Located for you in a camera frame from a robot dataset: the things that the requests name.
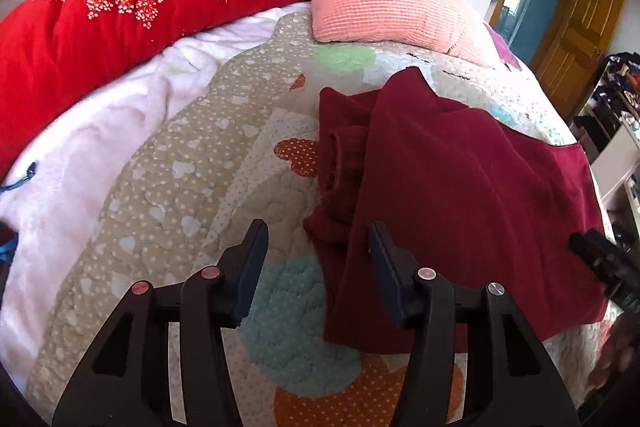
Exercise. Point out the open shelf with clothes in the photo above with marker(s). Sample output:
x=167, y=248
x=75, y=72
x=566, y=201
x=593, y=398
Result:
x=615, y=87

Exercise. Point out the dark red sweater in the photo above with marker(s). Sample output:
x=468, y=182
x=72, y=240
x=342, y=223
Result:
x=450, y=182

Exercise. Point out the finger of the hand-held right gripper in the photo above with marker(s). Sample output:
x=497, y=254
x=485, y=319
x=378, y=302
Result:
x=595, y=252

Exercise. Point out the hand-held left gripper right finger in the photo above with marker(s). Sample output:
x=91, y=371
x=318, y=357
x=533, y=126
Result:
x=387, y=272

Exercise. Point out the red floral quilt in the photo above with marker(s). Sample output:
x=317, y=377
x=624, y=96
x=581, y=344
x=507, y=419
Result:
x=100, y=17

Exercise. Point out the wooden panel door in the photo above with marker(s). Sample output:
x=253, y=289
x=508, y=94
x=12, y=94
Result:
x=575, y=22

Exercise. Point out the quilted patchwork bedspread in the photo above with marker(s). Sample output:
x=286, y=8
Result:
x=175, y=207

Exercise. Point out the white fleece blanket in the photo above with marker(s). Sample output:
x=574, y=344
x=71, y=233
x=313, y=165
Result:
x=100, y=132

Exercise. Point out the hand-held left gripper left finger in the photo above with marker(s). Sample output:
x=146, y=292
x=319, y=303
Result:
x=250, y=272

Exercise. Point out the white shelf unit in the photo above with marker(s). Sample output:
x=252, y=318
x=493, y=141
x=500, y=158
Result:
x=620, y=167

